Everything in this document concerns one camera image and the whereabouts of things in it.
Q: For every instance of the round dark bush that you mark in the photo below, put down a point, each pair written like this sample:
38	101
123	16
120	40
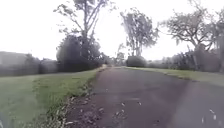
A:
136	61

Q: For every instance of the dark dense tree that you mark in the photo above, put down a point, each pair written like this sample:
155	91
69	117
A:
78	53

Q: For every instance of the dark asphalt path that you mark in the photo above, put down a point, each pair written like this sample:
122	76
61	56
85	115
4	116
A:
140	96

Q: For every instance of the tall leafy tree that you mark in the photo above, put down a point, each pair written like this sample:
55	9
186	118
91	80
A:
138	30

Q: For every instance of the tall bare tree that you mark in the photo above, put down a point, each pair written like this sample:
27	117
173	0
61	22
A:
87	23

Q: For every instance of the row of bushes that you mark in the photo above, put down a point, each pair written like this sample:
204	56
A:
190	61

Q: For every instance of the grass field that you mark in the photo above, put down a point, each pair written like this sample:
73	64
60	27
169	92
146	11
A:
36	95

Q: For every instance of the grass verge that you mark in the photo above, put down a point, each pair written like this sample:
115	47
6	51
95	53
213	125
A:
196	75

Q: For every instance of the dark hedge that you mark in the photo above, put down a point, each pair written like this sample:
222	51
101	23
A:
23	65

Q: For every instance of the spreading tree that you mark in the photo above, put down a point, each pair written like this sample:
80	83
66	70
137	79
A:
196	30

